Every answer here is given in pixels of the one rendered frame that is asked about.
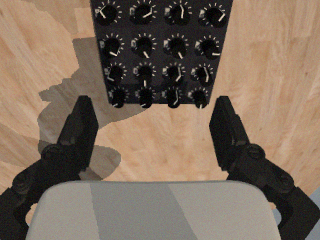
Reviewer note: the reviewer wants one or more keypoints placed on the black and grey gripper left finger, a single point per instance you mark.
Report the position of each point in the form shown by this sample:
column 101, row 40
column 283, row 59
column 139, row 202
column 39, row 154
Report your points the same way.
column 72, row 150

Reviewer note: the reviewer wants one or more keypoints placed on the black knob box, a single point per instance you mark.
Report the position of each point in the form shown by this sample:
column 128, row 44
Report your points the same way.
column 162, row 51

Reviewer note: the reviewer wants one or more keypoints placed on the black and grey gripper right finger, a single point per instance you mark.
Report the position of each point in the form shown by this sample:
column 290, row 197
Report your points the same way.
column 246, row 162

